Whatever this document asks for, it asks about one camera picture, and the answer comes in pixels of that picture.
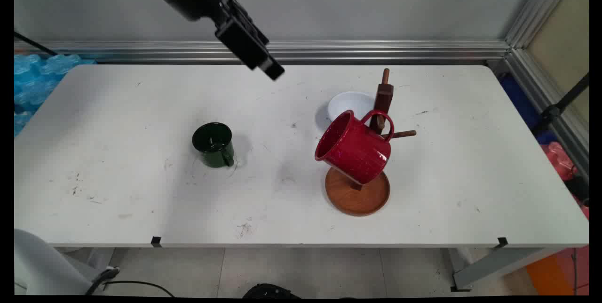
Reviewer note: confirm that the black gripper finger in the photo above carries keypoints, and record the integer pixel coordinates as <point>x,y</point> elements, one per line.
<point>247,18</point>
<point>244,44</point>

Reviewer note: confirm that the red speckled enamel mug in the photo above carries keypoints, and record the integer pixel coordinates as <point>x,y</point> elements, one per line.
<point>352,152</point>

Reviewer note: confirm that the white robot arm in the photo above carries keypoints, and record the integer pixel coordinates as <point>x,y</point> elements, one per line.
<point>42,265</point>

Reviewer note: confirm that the green enamel mug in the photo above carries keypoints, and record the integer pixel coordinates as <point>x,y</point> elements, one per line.
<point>214,152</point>

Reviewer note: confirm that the white bowl blue outside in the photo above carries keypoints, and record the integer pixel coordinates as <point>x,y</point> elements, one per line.
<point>348,103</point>

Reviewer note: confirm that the blue bubble wrap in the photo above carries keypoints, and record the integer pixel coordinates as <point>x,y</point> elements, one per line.
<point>33,82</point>

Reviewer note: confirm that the brown wooden mug tree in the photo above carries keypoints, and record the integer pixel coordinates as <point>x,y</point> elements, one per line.
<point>357,199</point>

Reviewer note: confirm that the black table edge clip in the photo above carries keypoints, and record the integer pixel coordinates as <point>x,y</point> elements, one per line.
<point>502,242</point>
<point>156,242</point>

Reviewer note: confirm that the black round floor object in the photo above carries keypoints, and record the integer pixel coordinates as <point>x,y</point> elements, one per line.
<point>268,291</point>

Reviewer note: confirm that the dark blue foam block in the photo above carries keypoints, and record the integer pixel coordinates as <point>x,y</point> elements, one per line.
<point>517,100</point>

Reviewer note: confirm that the grey table leg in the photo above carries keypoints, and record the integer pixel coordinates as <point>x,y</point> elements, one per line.
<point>494,265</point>

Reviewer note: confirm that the red plastic bag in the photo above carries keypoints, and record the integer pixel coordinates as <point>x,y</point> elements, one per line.
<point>557,159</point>

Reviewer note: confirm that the orange foam mat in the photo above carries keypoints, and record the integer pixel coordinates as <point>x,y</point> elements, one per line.
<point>548,277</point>

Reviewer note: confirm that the pink foam mat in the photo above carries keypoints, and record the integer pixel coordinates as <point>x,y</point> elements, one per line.
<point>581,270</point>

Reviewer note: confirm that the long aluminium frame rail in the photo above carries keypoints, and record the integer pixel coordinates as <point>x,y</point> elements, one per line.
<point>376,51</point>

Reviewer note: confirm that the aluminium corner post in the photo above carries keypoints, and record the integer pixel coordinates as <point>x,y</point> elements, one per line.
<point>531,11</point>

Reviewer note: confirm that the slanted aluminium frame rail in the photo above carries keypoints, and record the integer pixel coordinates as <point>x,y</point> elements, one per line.
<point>550,105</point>

